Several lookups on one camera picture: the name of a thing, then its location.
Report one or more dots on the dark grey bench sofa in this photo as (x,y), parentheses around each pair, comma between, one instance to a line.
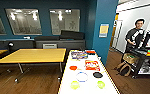
(24,42)

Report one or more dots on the white door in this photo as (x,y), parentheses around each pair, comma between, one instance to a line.
(117,35)

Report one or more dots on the green bowl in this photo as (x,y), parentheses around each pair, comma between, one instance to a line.
(101,84)
(75,85)

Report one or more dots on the yellow white-top game table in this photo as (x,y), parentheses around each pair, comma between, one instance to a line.
(87,88)

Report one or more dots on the black wheeled cart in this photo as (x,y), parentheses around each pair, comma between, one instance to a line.
(144,63)

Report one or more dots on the person in dark shirt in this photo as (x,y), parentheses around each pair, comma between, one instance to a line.
(134,36)

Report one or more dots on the brown wooden door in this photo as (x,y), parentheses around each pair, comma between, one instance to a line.
(116,17)

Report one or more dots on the orange game paddle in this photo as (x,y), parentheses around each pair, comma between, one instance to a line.
(73,67)
(90,52)

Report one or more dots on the red game box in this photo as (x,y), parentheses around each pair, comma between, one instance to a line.
(92,65)

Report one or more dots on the brown bag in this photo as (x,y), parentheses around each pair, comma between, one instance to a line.
(124,69)

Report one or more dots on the small black round object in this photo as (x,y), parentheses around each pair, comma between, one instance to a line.
(11,45)

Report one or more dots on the colourful stacked toy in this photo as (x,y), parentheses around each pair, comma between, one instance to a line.
(148,52)

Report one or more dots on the colourful game box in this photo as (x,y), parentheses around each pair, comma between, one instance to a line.
(78,55)

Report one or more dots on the pale yellow wall sign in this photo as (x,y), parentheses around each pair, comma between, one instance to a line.
(103,30)

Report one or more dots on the brown cardboard box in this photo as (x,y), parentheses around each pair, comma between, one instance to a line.
(128,58)

